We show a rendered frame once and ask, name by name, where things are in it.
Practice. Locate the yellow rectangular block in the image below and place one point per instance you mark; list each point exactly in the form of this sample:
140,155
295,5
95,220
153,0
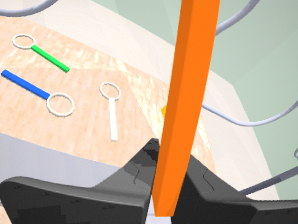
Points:
163,110

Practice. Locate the blue handle with white loop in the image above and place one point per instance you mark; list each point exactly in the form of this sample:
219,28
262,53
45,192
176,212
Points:
37,91

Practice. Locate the green-handled loop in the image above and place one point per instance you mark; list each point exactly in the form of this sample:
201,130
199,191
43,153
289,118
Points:
41,53

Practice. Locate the orange handle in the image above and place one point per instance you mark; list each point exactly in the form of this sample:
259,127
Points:
191,63

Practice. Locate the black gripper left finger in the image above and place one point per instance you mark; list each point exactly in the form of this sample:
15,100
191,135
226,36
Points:
122,198

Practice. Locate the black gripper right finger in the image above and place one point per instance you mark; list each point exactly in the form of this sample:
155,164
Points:
206,199

